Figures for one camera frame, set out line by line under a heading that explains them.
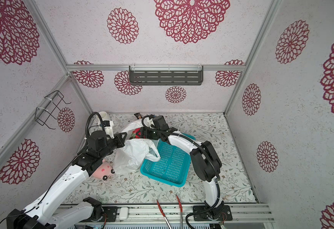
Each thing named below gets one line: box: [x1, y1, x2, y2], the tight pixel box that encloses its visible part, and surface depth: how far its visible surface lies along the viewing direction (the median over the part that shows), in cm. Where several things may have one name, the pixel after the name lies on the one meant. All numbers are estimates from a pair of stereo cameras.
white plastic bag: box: [113, 118, 161, 175], surface depth 76 cm
